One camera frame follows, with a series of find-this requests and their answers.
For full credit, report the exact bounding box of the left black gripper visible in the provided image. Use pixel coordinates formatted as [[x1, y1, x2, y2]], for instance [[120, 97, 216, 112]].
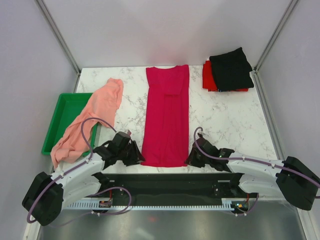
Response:
[[117, 140, 145, 167]]

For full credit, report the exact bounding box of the white slotted cable duct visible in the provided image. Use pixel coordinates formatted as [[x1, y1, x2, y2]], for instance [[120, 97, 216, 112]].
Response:
[[65, 198, 234, 211]]

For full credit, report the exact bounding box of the aluminium frame post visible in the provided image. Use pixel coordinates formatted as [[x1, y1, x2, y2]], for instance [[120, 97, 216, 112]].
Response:
[[34, 0, 82, 75], [253, 0, 301, 72]]

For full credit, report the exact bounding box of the left aluminium frame post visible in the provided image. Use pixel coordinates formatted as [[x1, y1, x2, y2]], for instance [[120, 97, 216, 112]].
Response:
[[34, 0, 82, 75]]

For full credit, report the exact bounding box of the magenta polo shirt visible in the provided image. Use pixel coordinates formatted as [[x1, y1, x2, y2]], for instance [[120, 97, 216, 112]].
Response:
[[142, 64, 190, 168]]

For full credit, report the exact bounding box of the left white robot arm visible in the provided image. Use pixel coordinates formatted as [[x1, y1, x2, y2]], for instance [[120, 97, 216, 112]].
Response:
[[22, 131, 145, 226]]

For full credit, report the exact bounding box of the right aluminium frame post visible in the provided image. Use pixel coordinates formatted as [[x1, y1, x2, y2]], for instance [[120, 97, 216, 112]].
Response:
[[253, 0, 301, 72]]

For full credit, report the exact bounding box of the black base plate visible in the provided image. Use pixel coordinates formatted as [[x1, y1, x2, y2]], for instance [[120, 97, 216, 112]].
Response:
[[98, 173, 255, 206]]

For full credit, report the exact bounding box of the salmon pink t shirt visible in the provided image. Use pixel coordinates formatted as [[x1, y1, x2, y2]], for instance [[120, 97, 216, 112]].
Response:
[[50, 78, 124, 168]]

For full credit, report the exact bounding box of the green plastic tray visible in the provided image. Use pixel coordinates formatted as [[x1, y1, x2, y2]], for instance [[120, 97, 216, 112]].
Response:
[[41, 93, 92, 156]]

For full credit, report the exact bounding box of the folded red t shirt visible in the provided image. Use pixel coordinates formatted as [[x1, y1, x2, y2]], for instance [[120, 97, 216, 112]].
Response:
[[202, 60, 249, 92]]

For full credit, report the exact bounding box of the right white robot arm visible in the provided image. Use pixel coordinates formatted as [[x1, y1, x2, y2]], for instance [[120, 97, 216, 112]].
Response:
[[185, 136, 320, 211]]

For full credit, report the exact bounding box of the folded black t shirt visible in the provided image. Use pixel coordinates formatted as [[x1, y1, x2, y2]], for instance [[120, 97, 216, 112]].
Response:
[[209, 47, 254, 92]]

